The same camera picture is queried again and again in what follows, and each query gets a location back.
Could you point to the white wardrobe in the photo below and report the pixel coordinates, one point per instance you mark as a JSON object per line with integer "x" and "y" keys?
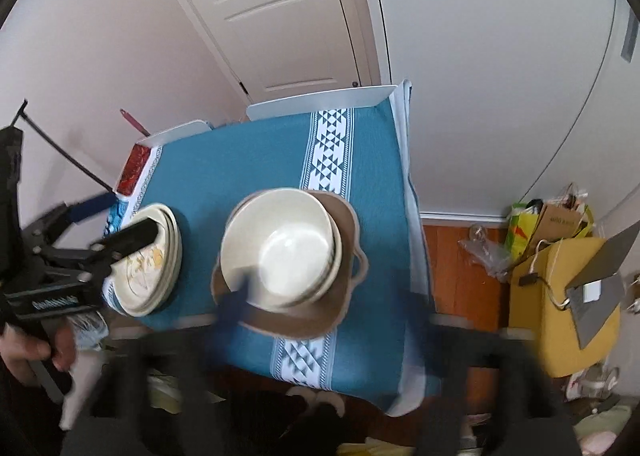
{"x": 500, "y": 61}

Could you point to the duck print cream plate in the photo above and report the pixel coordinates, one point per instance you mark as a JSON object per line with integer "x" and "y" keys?
{"x": 150, "y": 283}

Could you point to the white power adapter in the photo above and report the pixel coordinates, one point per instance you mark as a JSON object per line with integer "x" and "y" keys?
{"x": 593, "y": 291}

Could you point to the green shopping bag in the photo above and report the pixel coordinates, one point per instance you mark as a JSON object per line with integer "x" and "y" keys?
{"x": 520, "y": 231}

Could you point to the blue patterned tablecloth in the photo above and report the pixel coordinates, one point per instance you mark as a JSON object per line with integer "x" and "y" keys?
{"x": 210, "y": 176}

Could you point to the yellow round table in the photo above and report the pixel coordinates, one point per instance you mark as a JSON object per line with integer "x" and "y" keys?
{"x": 540, "y": 331}

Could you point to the pink cloth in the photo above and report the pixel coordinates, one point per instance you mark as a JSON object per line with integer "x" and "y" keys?
{"x": 600, "y": 441}

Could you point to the stack of cream plates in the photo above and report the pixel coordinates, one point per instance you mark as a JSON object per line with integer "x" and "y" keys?
{"x": 176, "y": 256}

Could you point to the grey laptop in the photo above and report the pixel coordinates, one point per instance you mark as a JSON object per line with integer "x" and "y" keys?
{"x": 607, "y": 261}

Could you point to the clear plastic bag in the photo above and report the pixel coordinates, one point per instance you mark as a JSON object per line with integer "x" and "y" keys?
{"x": 482, "y": 251}

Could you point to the white panel door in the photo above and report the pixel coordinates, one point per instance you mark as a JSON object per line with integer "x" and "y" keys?
{"x": 260, "y": 21}

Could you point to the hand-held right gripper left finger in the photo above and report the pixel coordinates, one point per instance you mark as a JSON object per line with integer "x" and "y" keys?
{"x": 235, "y": 303}

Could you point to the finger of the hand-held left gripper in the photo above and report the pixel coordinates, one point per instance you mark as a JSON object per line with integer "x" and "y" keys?
{"x": 135, "y": 236}
{"x": 90, "y": 206}

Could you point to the beige slipper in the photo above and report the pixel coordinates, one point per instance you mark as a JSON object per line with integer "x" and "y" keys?
{"x": 330, "y": 403}
{"x": 301, "y": 393}

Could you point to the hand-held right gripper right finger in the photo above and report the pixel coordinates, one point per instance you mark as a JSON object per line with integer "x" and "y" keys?
{"x": 465, "y": 361}

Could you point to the person's left hand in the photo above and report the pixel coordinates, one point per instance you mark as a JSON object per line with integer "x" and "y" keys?
{"x": 25, "y": 351}

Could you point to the red packet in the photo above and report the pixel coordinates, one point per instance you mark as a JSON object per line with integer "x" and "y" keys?
{"x": 134, "y": 171}

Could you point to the brown paper bag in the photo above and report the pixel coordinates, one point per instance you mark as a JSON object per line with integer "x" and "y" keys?
{"x": 560, "y": 221}

